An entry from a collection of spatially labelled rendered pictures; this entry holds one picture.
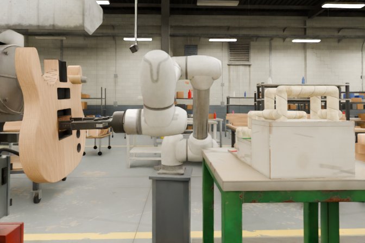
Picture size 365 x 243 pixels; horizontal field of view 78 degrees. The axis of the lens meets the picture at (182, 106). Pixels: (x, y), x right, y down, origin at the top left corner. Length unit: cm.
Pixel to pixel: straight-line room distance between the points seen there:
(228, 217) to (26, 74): 69
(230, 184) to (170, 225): 101
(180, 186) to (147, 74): 102
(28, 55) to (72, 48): 1268
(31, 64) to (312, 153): 83
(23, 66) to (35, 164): 27
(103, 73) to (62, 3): 1177
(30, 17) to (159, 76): 45
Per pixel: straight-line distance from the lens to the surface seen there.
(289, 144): 75
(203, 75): 123
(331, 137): 82
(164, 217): 165
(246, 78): 1256
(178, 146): 155
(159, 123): 73
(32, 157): 74
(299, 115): 96
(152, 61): 66
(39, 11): 88
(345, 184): 85
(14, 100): 100
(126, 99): 1214
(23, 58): 74
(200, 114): 138
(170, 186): 157
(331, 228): 136
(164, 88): 67
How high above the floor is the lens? 114
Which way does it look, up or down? 1 degrees up
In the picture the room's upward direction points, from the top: straight up
